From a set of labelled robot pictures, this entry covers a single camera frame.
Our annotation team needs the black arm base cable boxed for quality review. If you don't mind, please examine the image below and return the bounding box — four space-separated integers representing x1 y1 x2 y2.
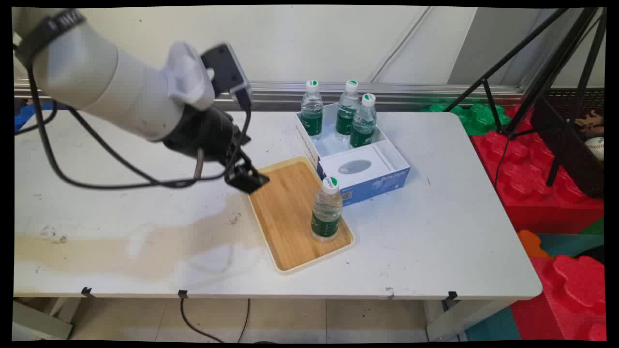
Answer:
15 99 59 136

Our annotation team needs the blue and white cardboard box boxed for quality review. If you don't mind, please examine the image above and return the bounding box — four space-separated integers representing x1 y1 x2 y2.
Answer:
295 102 411 208

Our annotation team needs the blue foam block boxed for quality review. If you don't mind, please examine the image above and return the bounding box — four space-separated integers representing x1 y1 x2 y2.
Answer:
15 102 55 132

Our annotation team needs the red foam puzzle block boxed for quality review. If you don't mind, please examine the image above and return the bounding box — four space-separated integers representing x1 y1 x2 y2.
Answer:
510 255 607 342

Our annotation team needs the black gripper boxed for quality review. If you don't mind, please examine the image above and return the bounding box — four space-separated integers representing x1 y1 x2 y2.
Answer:
163 104 270 195

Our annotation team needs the black tripod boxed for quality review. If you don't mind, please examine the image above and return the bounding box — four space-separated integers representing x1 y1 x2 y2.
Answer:
442 7 606 187

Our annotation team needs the black camera cable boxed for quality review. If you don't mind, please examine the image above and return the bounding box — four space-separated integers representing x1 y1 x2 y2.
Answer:
27 60 253 190

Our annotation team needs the black strap on arm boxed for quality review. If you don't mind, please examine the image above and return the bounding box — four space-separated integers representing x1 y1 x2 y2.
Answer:
14 10 87 66

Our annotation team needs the green label water bottle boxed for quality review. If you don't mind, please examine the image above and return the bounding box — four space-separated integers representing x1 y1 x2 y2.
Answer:
349 93 377 148
300 80 324 142
310 177 343 243
335 80 360 143

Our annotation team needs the bamboo tray with cream rim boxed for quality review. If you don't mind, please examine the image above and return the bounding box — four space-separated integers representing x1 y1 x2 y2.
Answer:
246 156 354 276

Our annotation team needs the teal foam mat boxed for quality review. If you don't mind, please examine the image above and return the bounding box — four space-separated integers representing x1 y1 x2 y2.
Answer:
464 306 522 342

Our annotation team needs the brown toy figure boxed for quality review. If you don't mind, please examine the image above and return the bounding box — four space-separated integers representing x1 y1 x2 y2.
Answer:
575 110 605 139

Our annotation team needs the black floor cable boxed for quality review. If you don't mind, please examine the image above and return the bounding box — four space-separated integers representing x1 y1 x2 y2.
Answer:
180 298 251 344

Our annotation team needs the large red foam block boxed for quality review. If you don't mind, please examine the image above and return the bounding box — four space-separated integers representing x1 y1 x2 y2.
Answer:
472 104 605 233

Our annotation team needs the dark woven basket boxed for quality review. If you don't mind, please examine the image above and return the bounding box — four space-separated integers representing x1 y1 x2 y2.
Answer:
531 88 605 199

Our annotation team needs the white baseball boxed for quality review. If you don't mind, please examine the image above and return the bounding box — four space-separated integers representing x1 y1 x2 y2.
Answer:
585 137 605 162

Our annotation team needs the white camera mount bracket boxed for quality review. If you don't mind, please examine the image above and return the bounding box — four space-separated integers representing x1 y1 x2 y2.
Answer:
162 41 216 111

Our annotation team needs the white table leg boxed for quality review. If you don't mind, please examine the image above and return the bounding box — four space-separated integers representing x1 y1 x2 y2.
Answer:
13 299 74 340
426 300 516 342

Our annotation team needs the orange foam piece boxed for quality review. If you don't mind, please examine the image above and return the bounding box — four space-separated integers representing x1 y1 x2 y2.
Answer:
516 230 550 259

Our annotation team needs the aluminium wall rail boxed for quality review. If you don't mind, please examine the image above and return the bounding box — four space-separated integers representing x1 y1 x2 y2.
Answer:
14 79 525 112

